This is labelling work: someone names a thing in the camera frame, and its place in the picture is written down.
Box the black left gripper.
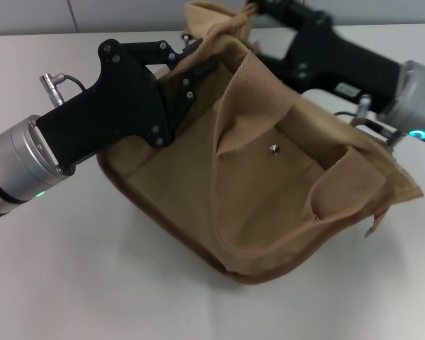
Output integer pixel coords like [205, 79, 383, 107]
[35, 38, 217, 168]

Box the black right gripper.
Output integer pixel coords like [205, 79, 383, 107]
[246, 0, 403, 108]

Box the khaki fabric food bag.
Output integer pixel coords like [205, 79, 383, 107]
[96, 1, 425, 286]

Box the grey left gripper cable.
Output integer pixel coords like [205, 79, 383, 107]
[38, 72, 89, 91]

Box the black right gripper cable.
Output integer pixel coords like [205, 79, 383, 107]
[334, 93, 398, 147]

